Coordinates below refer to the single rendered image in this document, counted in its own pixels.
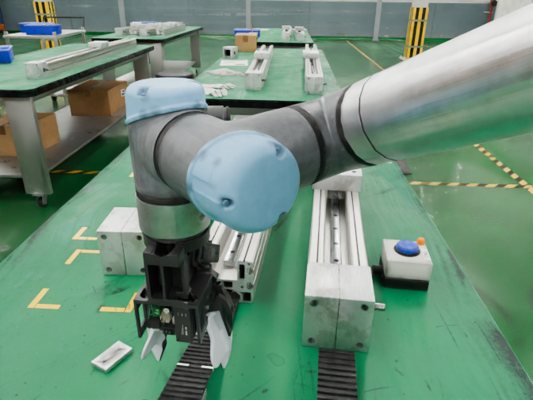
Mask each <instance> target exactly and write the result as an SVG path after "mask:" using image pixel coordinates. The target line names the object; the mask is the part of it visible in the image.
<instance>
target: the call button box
mask: <svg viewBox="0 0 533 400"><path fill-rule="evenodd" d="M398 241H399V240H388V239H384V240H383V241H382V250H381V257H380V261H379V265H373V267H372V274H373V275H382V283H383V287H389V288H398V289H407V290H425V291H427V290H428V286H429V280H430V277H431V270H432V265H433V264H432V261H431V258H430V256H429V253H428V250H427V248H426V245H425V244H424V245H419V251H418V252H417V253H415V254H406V253H403V252H400V251H398V250H397V248H396V246H397V242H398Z"/></svg>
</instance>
